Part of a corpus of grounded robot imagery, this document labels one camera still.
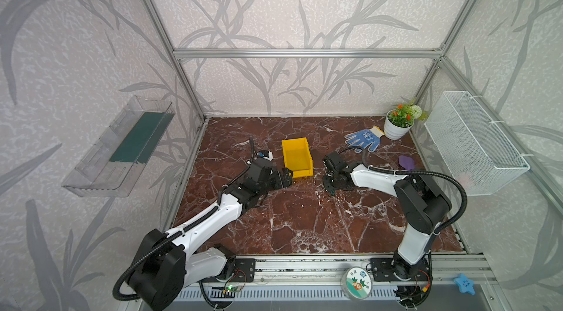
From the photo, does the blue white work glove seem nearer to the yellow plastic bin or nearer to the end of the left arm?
the yellow plastic bin

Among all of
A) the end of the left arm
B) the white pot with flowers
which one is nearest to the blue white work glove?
the white pot with flowers

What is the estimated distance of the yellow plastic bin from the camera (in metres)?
0.98

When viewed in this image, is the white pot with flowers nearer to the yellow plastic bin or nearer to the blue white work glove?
the blue white work glove

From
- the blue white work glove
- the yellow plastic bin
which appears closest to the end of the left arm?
the yellow plastic bin

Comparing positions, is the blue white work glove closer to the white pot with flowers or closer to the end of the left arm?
the white pot with flowers

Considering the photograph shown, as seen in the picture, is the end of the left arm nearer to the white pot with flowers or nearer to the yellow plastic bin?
the yellow plastic bin

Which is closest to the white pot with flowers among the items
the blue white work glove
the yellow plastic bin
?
the blue white work glove
